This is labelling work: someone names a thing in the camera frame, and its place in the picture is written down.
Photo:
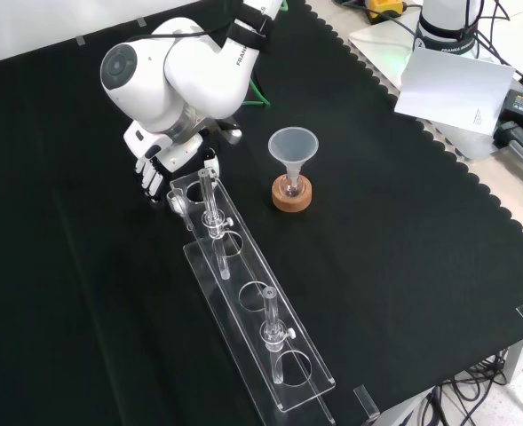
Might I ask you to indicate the black bench cloth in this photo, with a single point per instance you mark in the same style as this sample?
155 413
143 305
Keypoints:
398 248

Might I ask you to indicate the clear acrylic funnel stand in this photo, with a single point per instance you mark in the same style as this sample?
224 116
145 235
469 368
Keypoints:
261 328

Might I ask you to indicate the white table leg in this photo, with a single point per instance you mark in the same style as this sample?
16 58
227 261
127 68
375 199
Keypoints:
520 359

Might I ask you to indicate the yellow stop button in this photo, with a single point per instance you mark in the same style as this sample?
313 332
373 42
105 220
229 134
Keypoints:
383 6

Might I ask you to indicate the small round-bottom glass flask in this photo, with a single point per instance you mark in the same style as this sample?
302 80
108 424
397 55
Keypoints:
293 190

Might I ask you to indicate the pale board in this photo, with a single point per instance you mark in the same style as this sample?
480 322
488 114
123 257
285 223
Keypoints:
454 91

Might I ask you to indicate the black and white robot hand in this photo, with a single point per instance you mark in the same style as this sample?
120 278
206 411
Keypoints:
154 144

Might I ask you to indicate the clear glass weighing funnel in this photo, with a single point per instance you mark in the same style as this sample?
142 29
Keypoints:
179 206

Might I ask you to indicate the grey tape piece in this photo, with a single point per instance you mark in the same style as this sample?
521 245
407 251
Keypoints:
142 22
80 40

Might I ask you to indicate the translucent plastic funnel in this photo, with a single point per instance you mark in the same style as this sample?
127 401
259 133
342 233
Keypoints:
293 144

